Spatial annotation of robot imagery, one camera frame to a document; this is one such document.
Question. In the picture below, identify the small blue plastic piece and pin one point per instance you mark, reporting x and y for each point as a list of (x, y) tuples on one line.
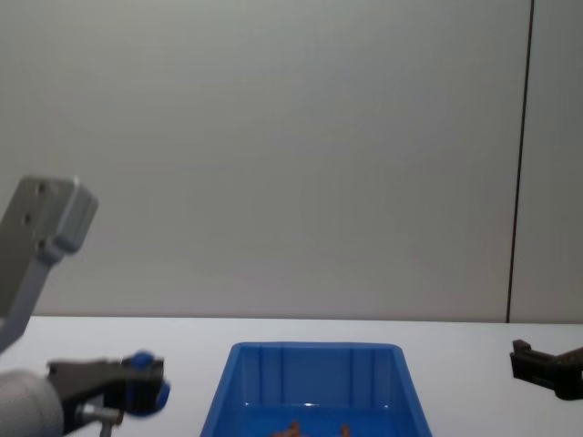
[(157, 398)]

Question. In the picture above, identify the blue plastic bin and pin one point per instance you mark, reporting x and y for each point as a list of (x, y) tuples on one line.
[(273, 378)]

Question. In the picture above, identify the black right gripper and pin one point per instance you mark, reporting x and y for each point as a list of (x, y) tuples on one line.
[(570, 375)]

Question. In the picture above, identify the small brown piece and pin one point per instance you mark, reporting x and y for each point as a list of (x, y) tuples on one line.
[(345, 430), (289, 430)]

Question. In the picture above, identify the left robot arm with grey bracket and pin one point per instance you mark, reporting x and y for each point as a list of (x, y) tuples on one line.
[(36, 227)]

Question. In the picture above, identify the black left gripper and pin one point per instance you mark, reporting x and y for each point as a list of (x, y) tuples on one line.
[(82, 375)]

